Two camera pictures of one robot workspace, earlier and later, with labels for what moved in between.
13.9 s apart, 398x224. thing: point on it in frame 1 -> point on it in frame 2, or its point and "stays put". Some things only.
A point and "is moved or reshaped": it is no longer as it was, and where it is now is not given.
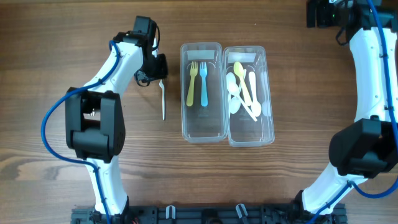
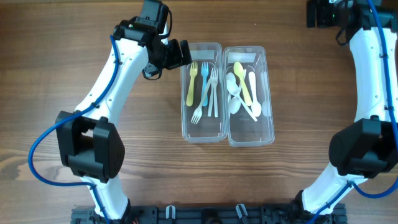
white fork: x=92 y=114 is moved or reshaped
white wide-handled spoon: x=256 y=107 stays put
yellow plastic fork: x=193 y=70 stays put
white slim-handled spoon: x=235 y=104 stays put
